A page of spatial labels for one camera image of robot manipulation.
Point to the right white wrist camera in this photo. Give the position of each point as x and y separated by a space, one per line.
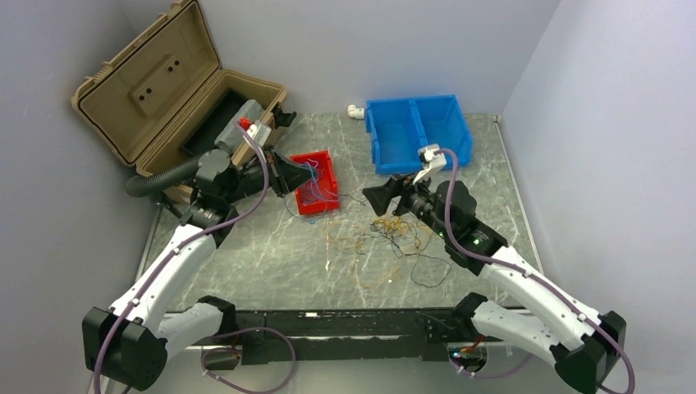
432 161

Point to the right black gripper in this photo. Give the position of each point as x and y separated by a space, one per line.
380 197

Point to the tan open toolbox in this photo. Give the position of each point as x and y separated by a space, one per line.
146 101

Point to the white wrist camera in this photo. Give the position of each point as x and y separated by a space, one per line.
432 161
257 131

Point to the grey canister in toolbox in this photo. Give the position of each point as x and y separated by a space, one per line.
230 139

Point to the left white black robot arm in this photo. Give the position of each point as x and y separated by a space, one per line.
132 340

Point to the black aluminium base frame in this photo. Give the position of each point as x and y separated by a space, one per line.
265 336

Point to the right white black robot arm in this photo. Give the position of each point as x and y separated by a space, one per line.
582 344

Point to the white pipe elbow fitting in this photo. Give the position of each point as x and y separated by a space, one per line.
355 112

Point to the red plastic bin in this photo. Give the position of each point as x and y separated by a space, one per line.
320 195

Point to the blue divided plastic bin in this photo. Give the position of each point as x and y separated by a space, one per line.
399 127

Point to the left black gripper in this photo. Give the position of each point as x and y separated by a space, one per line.
293 175

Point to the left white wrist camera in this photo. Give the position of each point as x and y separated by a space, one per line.
257 131

